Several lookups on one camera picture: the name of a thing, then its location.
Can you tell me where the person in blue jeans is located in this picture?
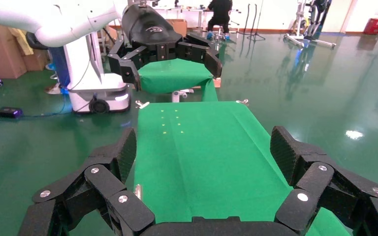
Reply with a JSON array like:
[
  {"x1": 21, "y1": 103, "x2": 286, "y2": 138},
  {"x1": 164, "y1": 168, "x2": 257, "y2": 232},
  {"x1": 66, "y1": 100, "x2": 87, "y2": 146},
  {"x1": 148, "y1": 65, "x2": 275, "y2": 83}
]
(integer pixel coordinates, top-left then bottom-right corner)
[{"x1": 44, "y1": 47, "x2": 70, "y2": 96}]

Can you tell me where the low brown cardboard box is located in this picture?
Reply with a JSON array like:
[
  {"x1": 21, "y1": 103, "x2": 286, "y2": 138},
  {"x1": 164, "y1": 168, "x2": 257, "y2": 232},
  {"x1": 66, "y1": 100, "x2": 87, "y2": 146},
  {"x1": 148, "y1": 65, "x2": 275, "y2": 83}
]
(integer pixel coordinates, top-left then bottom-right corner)
[{"x1": 23, "y1": 49, "x2": 50, "y2": 72}]

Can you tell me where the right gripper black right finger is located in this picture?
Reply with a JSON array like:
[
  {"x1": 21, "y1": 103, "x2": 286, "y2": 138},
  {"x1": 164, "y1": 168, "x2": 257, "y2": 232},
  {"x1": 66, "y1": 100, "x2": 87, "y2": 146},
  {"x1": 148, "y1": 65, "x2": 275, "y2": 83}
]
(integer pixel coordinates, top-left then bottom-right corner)
[{"x1": 270, "y1": 125, "x2": 378, "y2": 236}]

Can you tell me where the open brown cardboard box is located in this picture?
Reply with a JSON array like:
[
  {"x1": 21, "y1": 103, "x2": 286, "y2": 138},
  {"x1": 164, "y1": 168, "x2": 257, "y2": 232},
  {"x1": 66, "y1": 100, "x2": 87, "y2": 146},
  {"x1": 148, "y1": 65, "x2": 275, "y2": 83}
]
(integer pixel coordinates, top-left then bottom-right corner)
[{"x1": 166, "y1": 19, "x2": 189, "y2": 37}]

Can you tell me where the black tripod stand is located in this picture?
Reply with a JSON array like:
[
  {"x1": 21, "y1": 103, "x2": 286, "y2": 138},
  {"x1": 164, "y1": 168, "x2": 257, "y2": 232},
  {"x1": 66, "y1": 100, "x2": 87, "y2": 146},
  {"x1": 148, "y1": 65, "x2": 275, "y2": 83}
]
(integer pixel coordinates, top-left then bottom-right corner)
[{"x1": 238, "y1": 2, "x2": 267, "y2": 42}]

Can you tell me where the black power adapter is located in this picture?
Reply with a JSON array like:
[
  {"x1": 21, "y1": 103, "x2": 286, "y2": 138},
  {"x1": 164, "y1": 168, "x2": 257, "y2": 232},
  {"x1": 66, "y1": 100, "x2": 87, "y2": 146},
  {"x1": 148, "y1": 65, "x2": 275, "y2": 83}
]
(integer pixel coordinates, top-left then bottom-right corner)
[{"x1": 0, "y1": 107, "x2": 24, "y2": 119}]

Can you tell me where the yellow crumpled sheet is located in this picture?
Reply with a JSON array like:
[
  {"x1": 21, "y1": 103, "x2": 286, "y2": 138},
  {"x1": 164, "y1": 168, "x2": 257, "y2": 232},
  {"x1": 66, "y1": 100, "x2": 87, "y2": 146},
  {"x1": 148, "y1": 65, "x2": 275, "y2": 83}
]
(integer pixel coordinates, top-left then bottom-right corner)
[{"x1": 8, "y1": 28, "x2": 35, "y2": 56}]

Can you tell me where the green table cloth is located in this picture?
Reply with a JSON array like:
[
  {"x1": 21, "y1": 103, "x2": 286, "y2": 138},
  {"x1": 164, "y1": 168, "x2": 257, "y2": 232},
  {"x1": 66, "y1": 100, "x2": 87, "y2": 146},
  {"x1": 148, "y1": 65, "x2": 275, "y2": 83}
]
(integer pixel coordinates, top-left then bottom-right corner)
[
  {"x1": 137, "y1": 59, "x2": 219, "y2": 102},
  {"x1": 133, "y1": 101, "x2": 351, "y2": 236}
]

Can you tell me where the white metal stand rig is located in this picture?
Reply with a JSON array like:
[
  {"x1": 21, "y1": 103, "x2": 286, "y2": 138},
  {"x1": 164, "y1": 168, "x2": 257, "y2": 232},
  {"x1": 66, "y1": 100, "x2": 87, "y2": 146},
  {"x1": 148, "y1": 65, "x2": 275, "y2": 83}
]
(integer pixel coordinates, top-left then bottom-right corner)
[{"x1": 283, "y1": 0, "x2": 337, "y2": 50}]

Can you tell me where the white table leg base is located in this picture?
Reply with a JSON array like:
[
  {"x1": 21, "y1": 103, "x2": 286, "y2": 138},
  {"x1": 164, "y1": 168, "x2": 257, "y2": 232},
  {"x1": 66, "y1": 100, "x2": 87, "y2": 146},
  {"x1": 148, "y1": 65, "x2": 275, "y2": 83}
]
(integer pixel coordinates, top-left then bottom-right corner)
[{"x1": 171, "y1": 88, "x2": 195, "y2": 103}]

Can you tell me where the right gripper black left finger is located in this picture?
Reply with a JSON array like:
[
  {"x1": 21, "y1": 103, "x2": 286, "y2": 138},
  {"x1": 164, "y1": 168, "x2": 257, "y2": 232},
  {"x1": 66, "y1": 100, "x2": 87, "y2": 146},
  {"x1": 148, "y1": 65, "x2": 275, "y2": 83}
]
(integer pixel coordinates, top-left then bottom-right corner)
[{"x1": 18, "y1": 127, "x2": 157, "y2": 236}]

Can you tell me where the seated person in black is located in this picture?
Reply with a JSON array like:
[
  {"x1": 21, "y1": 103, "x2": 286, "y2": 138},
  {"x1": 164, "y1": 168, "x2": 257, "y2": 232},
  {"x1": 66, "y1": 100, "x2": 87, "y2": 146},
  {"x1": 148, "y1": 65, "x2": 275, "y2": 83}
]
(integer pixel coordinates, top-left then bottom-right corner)
[{"x1": 205, "y1": 0, "x2": 234, "y2": 41}]

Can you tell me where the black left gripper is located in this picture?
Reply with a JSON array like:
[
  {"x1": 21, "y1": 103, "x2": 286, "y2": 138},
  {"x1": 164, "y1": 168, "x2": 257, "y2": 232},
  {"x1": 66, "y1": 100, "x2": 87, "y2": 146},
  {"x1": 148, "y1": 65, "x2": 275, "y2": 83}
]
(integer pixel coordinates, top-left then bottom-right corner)
[{"x1": 106, "y1": 3, "x2": 223, "y2": 92}]

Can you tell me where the white wheeled robot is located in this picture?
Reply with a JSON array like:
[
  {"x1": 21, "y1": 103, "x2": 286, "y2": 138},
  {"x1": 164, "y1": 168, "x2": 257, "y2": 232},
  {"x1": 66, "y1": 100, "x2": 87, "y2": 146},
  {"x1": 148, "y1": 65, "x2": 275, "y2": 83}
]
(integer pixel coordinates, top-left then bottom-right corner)
[{"x1": 63, "y1": 30, "x2": 131, "y2": 115}]

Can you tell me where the red box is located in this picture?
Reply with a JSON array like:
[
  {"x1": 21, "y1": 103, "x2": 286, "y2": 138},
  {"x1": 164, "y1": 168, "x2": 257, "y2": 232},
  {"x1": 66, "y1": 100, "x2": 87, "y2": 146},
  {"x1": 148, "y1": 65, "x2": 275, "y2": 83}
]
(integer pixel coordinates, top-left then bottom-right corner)
[{"x1": 362, "y1": 18, "x2": 378, "y2": 36}]

